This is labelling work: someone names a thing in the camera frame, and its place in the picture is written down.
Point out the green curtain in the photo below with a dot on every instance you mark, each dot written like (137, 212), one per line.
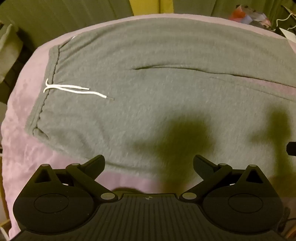
(69, 16)
(198, 7)

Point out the pink fleece blanket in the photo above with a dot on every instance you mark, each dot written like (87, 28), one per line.
(18, 139)

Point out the yellow curtain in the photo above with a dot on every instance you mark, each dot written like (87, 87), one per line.
(151, 7)

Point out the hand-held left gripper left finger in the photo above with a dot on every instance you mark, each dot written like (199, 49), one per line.
(96, 163)

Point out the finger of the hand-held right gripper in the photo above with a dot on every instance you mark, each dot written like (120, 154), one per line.
(291, 149)

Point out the pale cloth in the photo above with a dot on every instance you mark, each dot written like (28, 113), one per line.
(9, 46)

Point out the colourful printed bag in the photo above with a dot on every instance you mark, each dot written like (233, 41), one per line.
(248, 15)

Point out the white flat box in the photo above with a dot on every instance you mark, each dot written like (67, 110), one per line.
(289, 33)

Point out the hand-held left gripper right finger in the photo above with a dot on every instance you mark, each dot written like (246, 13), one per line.
(201, 163)

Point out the grey sweat pants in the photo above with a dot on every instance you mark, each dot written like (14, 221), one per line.
(148, 76)

